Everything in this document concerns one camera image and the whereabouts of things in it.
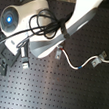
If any grey metal cable clip left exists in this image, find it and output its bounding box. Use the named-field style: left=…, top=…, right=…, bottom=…
left=55, top=45, right=63, bottom=59

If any grey metal cable clip right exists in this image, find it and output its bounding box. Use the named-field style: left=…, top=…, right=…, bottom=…
left=92, top=51, right=107, bottom=67

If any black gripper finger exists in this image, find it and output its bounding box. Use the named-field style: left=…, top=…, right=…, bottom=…
left=11, top=54, right=19, bottom=67
left=0, top=45, right=9, bottom=67

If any black perforated board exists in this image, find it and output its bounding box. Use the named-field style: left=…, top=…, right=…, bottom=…
left=0, top=8, right=109, bottom=109

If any white cable with blue mark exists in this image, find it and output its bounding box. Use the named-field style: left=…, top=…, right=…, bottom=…
left=56, top=44, right=109, bottom=76

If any grey gripper body block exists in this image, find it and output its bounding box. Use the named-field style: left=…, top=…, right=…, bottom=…
left=5, top=36, right=21, bottom=55

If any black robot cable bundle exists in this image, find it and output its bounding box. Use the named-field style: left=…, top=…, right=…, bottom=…
left=0, top=1, right=75, bottom=60

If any silver usb connector plug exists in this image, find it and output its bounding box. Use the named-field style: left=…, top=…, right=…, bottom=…
left=17, top=44, right=34, bottom=70

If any grey metal cable clip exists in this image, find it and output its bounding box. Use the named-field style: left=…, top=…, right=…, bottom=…
left=92, top=51, right=107, bottom=67
left=55, top=45, right=63, bottom=59

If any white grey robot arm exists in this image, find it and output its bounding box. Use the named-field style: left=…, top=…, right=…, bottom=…
left=0, top=0, right=103, bottom=58

